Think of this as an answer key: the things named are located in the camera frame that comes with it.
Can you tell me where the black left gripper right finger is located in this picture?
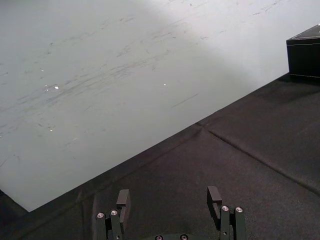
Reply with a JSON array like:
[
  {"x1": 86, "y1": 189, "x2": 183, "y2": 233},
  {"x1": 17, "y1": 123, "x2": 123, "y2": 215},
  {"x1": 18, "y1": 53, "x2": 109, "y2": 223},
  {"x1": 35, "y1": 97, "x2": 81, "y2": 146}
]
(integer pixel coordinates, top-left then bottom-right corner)
[{"x1": 206, "y1": 185, "x2": 248, "y2": 240}]

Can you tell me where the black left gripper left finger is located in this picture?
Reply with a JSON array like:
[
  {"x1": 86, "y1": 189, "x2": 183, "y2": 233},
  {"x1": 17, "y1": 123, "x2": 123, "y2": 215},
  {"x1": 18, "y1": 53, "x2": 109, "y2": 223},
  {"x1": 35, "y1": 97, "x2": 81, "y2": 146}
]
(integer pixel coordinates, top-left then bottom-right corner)
[{"x1": 95, "y1": 189, "x2": 131, "y2": 240}]

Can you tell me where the black table cloth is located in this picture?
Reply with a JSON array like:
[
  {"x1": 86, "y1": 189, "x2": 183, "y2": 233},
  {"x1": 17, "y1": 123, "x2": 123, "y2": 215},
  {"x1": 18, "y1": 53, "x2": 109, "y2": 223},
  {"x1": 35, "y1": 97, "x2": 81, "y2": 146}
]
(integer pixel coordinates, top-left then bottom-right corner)
[{"x1": 0, "y1": 72, "x2": 320, "y2": 240}]

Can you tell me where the black box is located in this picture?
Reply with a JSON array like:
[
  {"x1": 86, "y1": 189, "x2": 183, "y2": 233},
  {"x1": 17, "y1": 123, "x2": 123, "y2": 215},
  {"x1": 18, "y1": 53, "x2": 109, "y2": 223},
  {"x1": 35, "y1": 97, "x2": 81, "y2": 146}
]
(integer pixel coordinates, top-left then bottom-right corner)
[{"x1": 285, "y1": 24, "x2": 320, "y2": 80}]

